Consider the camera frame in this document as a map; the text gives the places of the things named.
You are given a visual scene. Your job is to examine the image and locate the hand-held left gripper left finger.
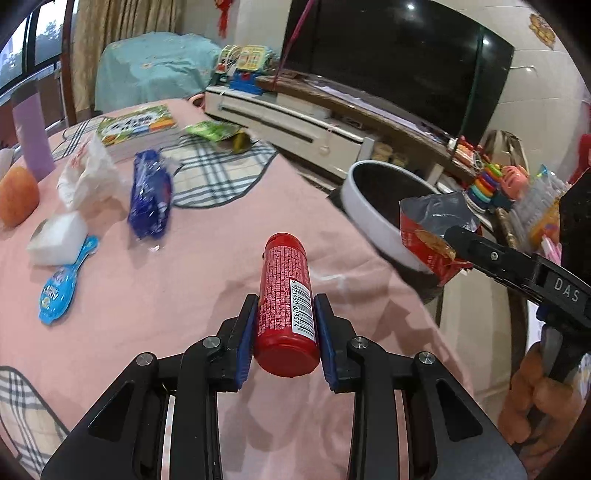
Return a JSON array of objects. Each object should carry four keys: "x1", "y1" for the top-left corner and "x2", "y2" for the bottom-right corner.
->
[{"x1": 41, "y1": 293, "x2": 259, "y2": 480}]

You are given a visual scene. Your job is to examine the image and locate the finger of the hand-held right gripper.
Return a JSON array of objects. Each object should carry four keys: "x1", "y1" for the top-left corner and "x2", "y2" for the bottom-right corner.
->
[{"x1": 444, "y1": 224, "x2": 544, "y2": 297}]

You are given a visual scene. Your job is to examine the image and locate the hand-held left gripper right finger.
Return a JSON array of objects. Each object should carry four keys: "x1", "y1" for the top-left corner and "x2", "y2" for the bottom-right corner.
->
[{"x1": 313, "y1": 293, "x2": 528, "y2": 480}]

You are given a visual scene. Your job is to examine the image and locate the red cylindrical can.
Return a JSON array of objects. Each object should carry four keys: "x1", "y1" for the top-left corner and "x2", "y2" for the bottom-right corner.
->
[{"x1": 252, "y1": 233, "x2": 322, "y2": 377}]

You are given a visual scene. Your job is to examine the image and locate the red snack packet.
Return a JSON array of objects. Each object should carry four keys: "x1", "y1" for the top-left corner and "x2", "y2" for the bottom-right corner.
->
[{"x1": 399, "y1": 191, "x2": 484, "y2": 287}]

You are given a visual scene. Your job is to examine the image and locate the white round waste bin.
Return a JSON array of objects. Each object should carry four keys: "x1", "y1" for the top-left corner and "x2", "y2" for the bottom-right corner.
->
[{"x1": 338, "y1": 160, "x2": 486, "y2": 278}]

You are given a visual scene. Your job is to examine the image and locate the blue snack packet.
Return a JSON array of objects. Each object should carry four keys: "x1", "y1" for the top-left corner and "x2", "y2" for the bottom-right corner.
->
[{"x1": 128, "y1": 150, "x2": 174, "y2": 241}]

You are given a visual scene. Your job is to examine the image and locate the white small box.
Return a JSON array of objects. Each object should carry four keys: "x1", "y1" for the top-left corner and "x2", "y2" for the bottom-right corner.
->
[{"x1": 26, "y1": 211, "x2": 90, "y2": 268}]

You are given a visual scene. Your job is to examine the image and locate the white plastic bag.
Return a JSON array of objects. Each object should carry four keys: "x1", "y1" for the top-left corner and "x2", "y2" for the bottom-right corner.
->
[{"x1": 56, "y1": 133, "x2": 126, "y2": 211}]

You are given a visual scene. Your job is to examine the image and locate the person's right hand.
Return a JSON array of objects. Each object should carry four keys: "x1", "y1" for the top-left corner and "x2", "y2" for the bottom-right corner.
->
[{"x1": 501, "y1": 343, "x2": 591, "y2": 462}]

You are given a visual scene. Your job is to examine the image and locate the pink plastic toy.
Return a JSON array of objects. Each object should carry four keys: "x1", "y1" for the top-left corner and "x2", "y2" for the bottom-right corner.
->
[{"x1": 501, "y1": 163, "x2": 530, "y2": 200}]

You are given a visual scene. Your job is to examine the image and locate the pink blanket plaid patches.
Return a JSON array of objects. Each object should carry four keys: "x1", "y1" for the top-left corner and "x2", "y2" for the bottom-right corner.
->
[{"x1": 0, "y1": 96, "x2": 477, "y2": 480}]

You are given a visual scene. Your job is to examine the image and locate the red toy telephone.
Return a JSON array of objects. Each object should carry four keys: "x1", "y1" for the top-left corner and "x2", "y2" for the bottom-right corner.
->
[{"x1": 450, "y1": 136, "x2": 486, "y2": 168}]

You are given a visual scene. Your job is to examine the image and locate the beige handbag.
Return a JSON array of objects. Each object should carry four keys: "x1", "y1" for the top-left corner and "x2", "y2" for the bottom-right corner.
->
[{"x1": 482, "y1": 130, "x2": 527, "y2": 172}]

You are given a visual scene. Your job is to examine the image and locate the red tasselled hanging ornament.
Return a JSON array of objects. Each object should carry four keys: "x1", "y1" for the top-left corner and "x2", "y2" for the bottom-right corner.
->
[{"x1": 577, "y1": 133, "x2": 591, "y2": 186}]

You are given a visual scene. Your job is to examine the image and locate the stacked yellow jars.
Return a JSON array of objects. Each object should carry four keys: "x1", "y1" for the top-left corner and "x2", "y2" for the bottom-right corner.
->
[{"x1": 371, "y1": 143, "x2": 410, "y2": 168}]

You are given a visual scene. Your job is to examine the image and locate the green snack packet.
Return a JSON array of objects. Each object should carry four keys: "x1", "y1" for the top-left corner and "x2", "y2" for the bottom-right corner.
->
[{"x1": 184, "y1": 120, "x2": 253, "y2": 156}]

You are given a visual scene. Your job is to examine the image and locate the black flat television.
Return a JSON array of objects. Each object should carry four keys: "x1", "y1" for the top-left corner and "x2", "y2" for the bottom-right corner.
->
[{"x1": 281, "y1": 0, "x2": 516, "y2": 140}]

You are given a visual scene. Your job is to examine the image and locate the white wooden television cabinet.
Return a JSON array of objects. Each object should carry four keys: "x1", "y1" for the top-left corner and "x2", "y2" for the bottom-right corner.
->
[{"x1": 204, "y1": 73, "x2": 500, "y2": 232}]

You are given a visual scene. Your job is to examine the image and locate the long white paper sheet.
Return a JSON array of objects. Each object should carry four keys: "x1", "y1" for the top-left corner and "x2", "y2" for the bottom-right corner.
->
[{"x1": 299, "y1": 75, "x2": 371, "y2": 105}]

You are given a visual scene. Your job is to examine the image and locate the green picture book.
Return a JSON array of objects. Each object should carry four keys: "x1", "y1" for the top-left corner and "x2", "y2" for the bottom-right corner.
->
[{"x1": 95, "y1": 104, "x2": 180, "y2": 160}]

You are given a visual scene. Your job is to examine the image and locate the blue plastic toy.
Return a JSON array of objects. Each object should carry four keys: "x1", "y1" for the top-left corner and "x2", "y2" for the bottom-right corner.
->
[{"x1": 229, "y1": 71, "x2": 265, "y2": 96}]

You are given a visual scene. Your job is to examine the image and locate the orange round fruit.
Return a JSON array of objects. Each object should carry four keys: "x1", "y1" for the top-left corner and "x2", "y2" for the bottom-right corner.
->
[{"x1": 0, "y1": 165, "x2": 40, "y2": 228}]

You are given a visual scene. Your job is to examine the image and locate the colourful toy play set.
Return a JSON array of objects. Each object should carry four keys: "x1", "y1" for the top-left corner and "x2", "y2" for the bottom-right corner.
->
[{"x1": 216, "y1": 44, "x2": 274, "y2": 75}]

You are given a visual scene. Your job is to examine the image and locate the teal cloth furniture cover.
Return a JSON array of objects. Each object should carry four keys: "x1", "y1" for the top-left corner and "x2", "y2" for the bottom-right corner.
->
[{"x1": 94, "y1": 31, "x2": 222, "y2": 112}]

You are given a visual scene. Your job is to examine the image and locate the purple bottle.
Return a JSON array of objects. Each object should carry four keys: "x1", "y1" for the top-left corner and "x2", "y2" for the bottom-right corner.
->
[{"x1": 11, "y1": 89, "x2": 55, "y2": 181}]

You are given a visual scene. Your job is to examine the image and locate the red hanging knot decoration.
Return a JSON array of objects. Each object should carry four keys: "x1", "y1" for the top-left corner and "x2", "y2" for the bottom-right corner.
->
[{"x1": 216, "y1": 0, "x2": 236, "y2": 41}]

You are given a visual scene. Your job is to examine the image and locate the beige patterned curtain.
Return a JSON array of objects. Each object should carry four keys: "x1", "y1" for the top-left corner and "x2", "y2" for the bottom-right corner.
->
[{"x1": 73, "y1": 0, "x2": 184, "y2": 126}]

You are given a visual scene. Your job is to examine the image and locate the wooden framed balcony window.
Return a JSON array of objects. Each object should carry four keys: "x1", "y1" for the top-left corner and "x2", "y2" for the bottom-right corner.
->
[{"x1": 0, "y1": 0, "x2": 77, "y2": 131}]

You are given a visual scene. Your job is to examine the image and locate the rainbow stacking ring toy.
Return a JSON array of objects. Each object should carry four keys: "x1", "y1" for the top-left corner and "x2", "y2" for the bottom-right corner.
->
[{"x1": 464, "y1": 163, "x2": 507, "y2": 214}]

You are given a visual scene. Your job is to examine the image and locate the gold red wall sticker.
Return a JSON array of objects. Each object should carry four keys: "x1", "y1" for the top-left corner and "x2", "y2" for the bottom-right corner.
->
[{"x1": 528, "y1": 12, "x2": 557, "y2": 45}]

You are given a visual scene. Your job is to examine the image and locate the pink strap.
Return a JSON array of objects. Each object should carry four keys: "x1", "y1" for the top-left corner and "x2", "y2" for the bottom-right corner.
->
[{"x1": 274, "y1": 0, "x2": 315, "y2": 94}]

